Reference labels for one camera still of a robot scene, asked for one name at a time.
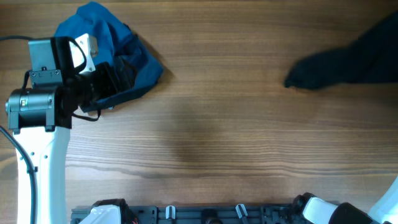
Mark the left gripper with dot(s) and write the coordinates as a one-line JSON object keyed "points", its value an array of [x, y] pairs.
{"points": [[112, 86]]}

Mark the black polo shirt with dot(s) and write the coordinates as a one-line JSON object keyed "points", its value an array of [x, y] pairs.
{"points": [[371, 58]]}

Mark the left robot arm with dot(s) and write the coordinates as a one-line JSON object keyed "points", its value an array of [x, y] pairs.
{"points": [[63, 78]]}

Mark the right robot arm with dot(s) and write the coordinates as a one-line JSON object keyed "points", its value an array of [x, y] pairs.
{"points": [[317, 211]]}

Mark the dark teal garment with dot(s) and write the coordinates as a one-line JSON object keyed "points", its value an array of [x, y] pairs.
{"points": [[149, 71]]}

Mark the bright blue shirt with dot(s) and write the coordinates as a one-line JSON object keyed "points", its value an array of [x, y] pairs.
{"points": [[113, 37]]}

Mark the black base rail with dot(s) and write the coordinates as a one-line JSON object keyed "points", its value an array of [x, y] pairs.
{"points": [[266, 214]]}

